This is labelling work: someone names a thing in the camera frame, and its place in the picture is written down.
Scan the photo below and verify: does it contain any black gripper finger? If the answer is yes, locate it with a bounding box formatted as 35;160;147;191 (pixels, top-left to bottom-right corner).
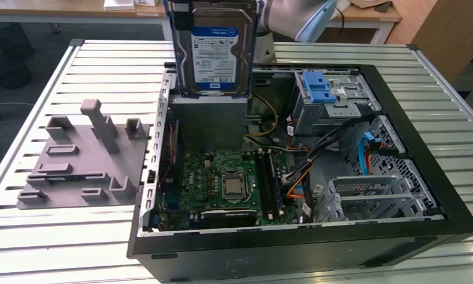
171;0;194;31

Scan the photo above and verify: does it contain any hard disk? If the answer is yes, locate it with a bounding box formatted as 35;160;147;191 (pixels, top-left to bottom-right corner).
162;0;262;99

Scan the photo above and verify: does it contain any white cardboard box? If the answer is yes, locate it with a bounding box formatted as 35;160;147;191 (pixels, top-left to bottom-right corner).
104;0;136;11

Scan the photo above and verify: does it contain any grey power supply unit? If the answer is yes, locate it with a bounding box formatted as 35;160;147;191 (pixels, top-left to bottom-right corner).
170;88;248;151

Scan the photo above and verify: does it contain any blue plastic drive latch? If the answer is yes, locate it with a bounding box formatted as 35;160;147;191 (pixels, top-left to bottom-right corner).
303;70;339;104

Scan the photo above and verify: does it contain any brown cardboard piece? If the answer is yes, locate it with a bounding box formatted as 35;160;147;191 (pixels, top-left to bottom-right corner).
350;0;391;13

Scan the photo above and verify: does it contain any black bin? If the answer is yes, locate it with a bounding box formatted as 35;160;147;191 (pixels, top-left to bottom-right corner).
0;22;36;89

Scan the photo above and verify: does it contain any grey metal drive cage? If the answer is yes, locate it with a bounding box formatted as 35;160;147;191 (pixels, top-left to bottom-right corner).
291;70;384;137

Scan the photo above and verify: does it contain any green motherboard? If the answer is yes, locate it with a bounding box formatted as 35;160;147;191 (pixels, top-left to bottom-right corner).
160;149;300;231

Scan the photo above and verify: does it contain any grey parts rack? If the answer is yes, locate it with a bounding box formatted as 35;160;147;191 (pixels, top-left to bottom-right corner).
15;99;156;212

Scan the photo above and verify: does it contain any silver CPU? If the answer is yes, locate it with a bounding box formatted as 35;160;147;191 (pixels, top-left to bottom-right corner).
223;179;244;196

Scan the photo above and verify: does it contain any black RAM slot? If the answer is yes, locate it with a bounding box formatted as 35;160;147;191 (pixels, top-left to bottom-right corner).
267;150;282;212
262;150;275;214
256;150;270;215

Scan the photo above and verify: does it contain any metal socket cover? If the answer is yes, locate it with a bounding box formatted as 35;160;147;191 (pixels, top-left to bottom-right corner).
219;174;248;202

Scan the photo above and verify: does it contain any black graphics card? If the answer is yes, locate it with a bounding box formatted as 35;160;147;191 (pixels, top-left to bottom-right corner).
199;208;258;229

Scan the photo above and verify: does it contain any black PC case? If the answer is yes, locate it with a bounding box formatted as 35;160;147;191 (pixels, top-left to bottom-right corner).
127;62;473;282

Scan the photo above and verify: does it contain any black cable bundle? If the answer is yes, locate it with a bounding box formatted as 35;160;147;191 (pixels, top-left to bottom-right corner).
286;117;380;190

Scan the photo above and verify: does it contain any orange wire bundle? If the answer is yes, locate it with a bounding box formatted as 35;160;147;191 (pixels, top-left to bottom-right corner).
286;165;316;199

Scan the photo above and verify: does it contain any blue data wire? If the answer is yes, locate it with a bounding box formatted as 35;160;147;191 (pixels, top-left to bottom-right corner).
360;132;380;179

